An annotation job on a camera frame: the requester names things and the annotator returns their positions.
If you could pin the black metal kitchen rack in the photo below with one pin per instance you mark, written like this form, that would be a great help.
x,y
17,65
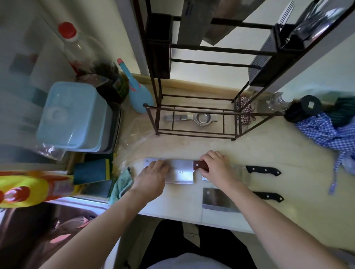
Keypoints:
x,y
194,109

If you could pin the teal dish cloth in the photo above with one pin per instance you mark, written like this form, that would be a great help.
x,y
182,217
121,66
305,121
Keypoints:
x,y
120,185

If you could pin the metal tray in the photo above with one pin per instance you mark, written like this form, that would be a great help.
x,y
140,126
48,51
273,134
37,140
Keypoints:
x,y
115,130

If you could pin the blue spray bottle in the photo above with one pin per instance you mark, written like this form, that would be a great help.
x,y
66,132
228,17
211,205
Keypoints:
x,y
140,95

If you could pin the light blue plastic container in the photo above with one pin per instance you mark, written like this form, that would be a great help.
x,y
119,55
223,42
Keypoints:
x,y
72,116

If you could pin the person's black trousers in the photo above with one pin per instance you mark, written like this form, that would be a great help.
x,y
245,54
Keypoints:
x,y
199,241

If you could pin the green and yellow sponge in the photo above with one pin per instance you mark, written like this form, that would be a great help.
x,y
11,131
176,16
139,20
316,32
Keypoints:
x,y
93,170

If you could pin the clear glass bottle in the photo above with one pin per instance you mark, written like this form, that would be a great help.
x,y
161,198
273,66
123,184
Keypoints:
x,y
278,102

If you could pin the black cutlery holder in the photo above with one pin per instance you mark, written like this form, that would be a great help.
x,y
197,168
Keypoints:
x,y
266,61

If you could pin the dark sauce bottle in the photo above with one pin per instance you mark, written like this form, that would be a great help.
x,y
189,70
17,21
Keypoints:
x,y
111,80

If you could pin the dark green striped cloth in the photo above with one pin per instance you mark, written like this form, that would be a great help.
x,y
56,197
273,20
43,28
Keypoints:
x,y
345,110

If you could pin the blue checked cloth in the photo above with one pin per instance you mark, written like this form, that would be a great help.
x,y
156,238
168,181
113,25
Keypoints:
x,y
324,130

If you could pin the person's right forearm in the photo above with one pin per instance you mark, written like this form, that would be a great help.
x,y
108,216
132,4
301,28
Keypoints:
x,y
277,230

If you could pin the clear bottle with red cap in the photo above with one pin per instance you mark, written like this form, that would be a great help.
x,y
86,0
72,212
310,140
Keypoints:
x,y
80,47

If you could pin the person's right hand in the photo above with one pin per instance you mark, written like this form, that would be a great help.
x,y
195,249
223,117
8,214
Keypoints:
x,y
219,171

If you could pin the person's white shirt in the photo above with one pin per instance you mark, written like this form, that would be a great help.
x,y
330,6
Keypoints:
x,y
188,262

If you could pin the yellow and red packet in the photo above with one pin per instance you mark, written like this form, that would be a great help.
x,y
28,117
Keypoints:
x,y
30,188

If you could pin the bunch of metal cutlery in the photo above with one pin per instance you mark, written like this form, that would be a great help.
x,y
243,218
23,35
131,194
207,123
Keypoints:
x,y
313,19

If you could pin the black knife holder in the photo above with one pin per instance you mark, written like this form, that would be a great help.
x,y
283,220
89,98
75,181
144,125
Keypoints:
x,y
158,47

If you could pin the person's left fingers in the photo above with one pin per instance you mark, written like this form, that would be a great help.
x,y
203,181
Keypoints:
x,y
156,165

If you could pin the person's left forearm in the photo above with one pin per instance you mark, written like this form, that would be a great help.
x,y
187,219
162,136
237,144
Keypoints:
x,y
102,232

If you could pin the clear plastic bag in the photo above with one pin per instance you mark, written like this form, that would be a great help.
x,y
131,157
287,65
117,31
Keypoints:
x,y
51,151

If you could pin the red checked cloth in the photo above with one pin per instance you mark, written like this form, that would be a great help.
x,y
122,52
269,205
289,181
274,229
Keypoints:
x,y
246,112

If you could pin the person's left hand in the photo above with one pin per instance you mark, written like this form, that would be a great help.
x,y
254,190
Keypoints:
x,y
149,178

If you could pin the metal lemon squeezer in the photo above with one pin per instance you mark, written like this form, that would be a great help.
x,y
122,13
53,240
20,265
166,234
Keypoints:
x,y
199,118

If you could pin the steel sink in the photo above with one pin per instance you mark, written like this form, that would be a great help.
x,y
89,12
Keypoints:
x,y
41,230

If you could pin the person's right fingers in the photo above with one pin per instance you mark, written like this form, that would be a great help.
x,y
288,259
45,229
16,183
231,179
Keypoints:
x,y
212,159

